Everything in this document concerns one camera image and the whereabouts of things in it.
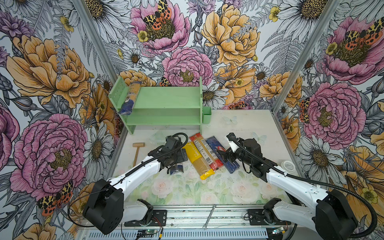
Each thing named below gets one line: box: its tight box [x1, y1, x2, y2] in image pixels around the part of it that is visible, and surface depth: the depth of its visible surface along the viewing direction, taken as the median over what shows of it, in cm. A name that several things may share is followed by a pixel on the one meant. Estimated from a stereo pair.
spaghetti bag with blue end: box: [118, 81, 142, 115], surface depth 88 cm
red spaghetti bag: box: [189, 133, 224, 171], surface depth 96 cm
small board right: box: [272, 226, 286, 235], surface depth 73 cm
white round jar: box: [281, 160, 296, 173], surface depth 87 cm
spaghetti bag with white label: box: [170, 162, 184, 176], surface depth 91 cm
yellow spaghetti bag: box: [182, 141, 215, 180], surface depth 93 cm
